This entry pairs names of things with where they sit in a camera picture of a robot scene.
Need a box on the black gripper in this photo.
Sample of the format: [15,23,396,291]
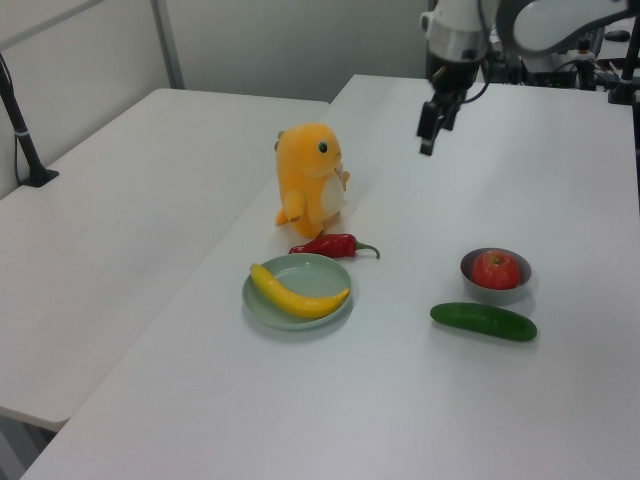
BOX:
[416,54,480,157]

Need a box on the red chili pepper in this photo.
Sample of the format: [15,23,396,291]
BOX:
[288,232,382,261]

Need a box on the light green plastic plate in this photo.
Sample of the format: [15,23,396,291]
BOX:
[242,253,354,331]

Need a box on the orange plush toy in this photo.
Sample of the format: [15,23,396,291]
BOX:
[272,122,351,239]

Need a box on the red toy apple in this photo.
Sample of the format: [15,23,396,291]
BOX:
[472,250,521,291]

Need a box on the small metal bowl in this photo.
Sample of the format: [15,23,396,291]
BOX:
[459,247,533,306]

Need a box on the green toy cucumber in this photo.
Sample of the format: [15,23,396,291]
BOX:
[429,302,538,343]

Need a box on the yellow toy banana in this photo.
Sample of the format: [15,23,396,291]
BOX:
[249,262,352,320]

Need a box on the black pole with base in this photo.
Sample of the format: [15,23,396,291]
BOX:
[0,52,60,189]

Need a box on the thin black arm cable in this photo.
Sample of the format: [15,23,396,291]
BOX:
[462,0,494,104]

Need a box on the black camera stand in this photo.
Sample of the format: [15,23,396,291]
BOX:
[606,27,640,106]

